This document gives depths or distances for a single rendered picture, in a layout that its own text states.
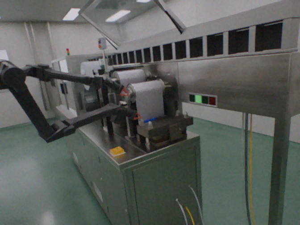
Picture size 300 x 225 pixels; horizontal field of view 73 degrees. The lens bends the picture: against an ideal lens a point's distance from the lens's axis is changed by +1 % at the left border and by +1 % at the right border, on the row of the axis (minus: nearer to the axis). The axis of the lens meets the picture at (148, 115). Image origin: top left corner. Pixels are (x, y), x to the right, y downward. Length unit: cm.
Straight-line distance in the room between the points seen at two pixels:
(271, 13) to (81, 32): 644
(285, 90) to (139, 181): 94
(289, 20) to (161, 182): 112
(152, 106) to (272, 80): 82
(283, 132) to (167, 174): 74
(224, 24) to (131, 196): 114
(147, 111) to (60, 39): 571
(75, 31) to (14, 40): 166
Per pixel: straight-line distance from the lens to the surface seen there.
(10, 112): 694
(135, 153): 133
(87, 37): 721
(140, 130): 142
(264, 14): 116
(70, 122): 115
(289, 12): 111
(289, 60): 109
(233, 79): 123
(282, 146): 137
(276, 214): 160
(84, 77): 140
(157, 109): 158
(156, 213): 157
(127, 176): 129
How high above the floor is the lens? 146
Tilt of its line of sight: 15 degrees down
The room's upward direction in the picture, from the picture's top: 6 degrees counter-clockwise
